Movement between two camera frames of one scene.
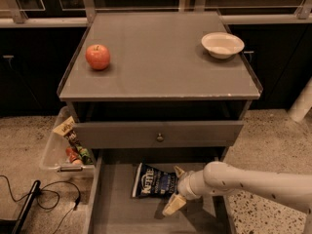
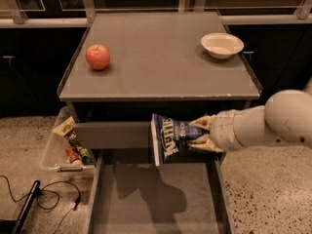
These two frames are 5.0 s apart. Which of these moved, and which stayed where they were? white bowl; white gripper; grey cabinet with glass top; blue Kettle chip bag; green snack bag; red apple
Moved: white gripper; blue Kettle chip bag
Stayed: grey cabinet with glass top; white bowl; green snack bag; red apple
